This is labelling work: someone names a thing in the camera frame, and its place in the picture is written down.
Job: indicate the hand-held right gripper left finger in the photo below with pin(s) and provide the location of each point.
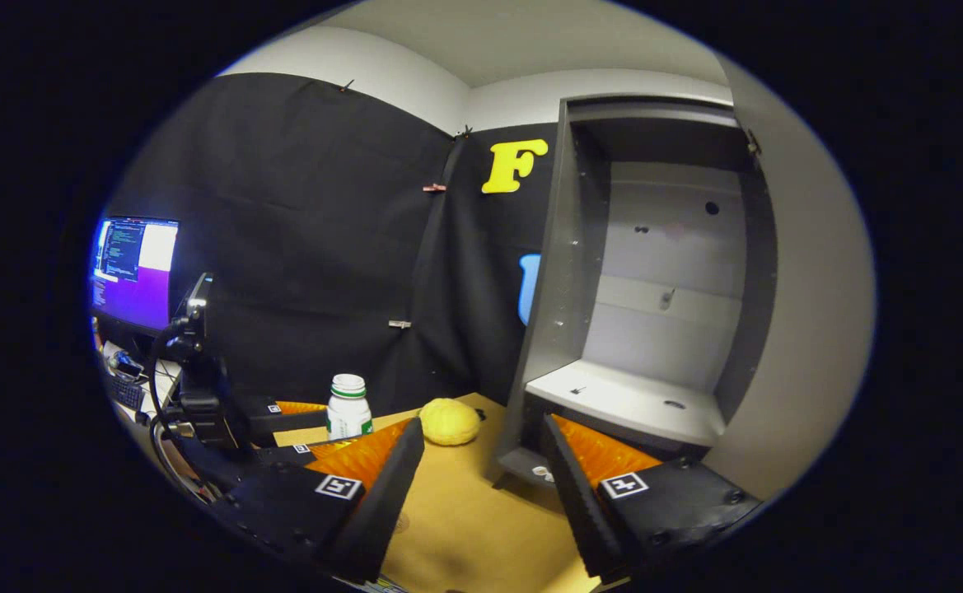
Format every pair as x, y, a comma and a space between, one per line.
382, 511

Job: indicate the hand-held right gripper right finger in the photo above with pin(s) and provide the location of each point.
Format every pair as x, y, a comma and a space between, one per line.
584, 502

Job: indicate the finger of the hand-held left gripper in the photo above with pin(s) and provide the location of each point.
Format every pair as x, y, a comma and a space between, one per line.
263, 416
287, 455

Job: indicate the white bottle green label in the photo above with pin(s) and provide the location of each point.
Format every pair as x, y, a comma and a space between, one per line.
348, 416

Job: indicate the dark grey cabinet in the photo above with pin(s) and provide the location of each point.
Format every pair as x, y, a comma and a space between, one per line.
555, 288

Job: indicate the white cabinet shelf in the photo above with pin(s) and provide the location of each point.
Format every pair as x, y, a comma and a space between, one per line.
621, 399

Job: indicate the black keyboard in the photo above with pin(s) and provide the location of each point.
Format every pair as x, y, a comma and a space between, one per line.
128, 393

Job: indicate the yellow round soft toy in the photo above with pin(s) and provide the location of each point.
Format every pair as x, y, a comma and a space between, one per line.
450, 422

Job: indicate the computer monitor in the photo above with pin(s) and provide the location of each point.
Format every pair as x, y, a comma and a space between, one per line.
139, 280

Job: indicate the black backdrop cloth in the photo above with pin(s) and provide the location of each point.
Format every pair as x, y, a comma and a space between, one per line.
308, 231

